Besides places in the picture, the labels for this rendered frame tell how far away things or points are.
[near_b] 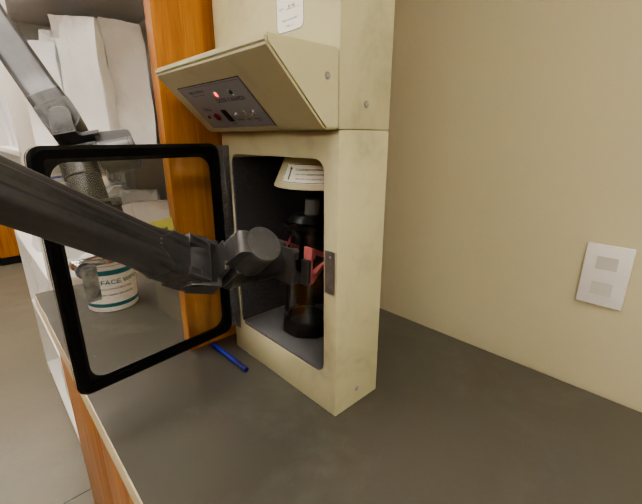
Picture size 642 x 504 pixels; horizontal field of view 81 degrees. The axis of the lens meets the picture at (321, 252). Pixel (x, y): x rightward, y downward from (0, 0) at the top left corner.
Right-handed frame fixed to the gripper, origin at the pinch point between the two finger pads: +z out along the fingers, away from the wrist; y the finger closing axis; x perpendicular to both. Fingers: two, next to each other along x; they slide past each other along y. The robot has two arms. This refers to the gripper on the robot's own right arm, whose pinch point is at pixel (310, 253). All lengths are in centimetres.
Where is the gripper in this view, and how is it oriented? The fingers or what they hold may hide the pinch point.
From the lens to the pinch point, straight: 74.4
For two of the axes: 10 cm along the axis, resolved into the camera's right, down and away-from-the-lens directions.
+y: -7.1, -2.0, 6.8
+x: -0.4, 9.7, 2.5
